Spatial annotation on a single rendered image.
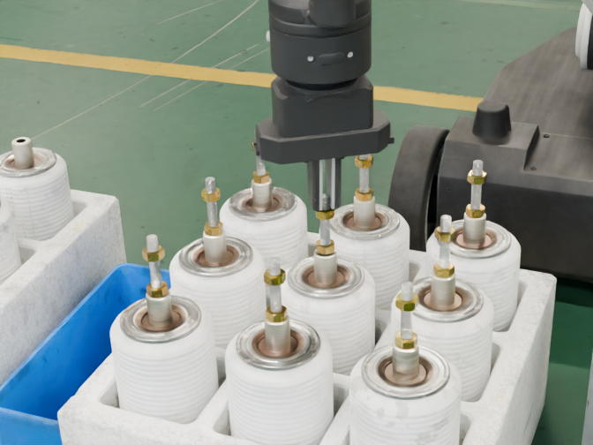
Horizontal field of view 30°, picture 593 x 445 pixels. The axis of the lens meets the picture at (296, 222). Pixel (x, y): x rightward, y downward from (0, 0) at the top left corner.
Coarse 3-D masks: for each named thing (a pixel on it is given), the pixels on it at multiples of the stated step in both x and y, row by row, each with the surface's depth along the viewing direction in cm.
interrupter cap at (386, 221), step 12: (336, 216) 118; (348, 216) 118; (384, 216) 118; (396, 216) 117; (336, 228) 116; (348, 228) 116; (360, 228) 116; (372, 228) 116; (384, 228) 115; (396, 228) 115
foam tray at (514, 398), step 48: (528, 288) 118; (384, 336) 111; (528, 336) 110; (96, 384) 106; (336, 384) 105; (528, 384) 112; (96, 432) 102; (144, 432) 100; (192, 432) 99; (336, 432) 99; (480, 432) 98; (528, 432) 118
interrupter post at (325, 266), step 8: (320, 256) 106; (328, 256) 106; (336, 256) 106; (320, 264) 106; (328, 264) 106; (336, 264) 107; (320, 272) 106; (328, 272) 106; (336, 272) 107; (320, 280) 107; (328, 280) 107
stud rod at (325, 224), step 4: (324, 196) 103; (328, 196) 103; (324, 200) 103; (328, 200) 103; (324, 204) 103; (328, 204) 103; (324, 208) 104; (328, 208) 104; (320, 220) 104; (324, 220) 104; (328, 220) 104; (320, 224) 105; (324, 224) 104; (328, 224) 105; (320, 228) 105; (324, 228) 105; (328, 228) 105; (320, 232) 105; (324, 232) 105; (328, 232) 105; (320, 236) 105; (324, 236) 105; (328, 236) 105; (320, 240) 106; (324, 240) 105; (328, 240) 105; (324, 244) 105; (328, 244) 106
